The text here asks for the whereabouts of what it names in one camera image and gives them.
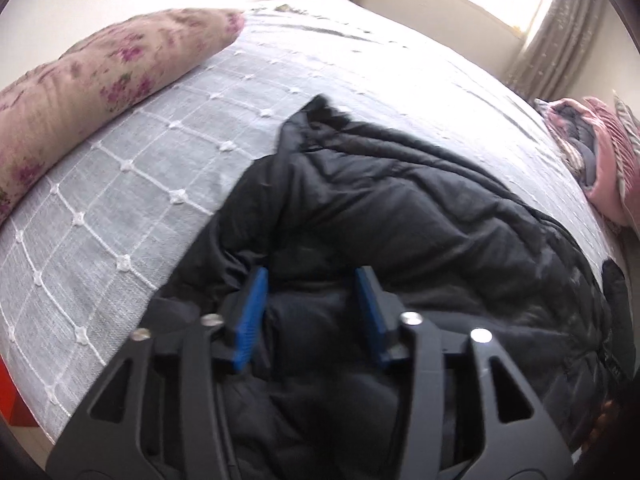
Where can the person's right hand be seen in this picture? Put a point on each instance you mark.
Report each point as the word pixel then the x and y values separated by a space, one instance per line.
pixel 604 422

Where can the pink folded quilt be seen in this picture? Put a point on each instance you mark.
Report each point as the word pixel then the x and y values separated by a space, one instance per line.
pixel 605 160

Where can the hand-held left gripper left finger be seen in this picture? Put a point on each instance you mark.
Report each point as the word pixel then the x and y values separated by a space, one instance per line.
pixel 250 320

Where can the floral pink pillow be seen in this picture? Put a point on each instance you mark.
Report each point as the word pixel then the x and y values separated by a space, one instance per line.
pixel 90 90

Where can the black quilted puffer jacket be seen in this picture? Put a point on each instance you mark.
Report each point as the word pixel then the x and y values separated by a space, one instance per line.
pixel 400 210

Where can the grey checked bedspread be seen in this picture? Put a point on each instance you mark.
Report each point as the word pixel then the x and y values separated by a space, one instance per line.
pixel 150 160

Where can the black rolled cloth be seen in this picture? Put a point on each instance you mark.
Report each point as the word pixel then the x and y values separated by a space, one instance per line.
pixel 616 310

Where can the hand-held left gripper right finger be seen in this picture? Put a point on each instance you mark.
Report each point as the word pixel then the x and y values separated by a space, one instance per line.
pixel 374 317

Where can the pink and grey pillow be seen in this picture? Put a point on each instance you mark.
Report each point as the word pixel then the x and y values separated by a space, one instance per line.
pixel 627 130

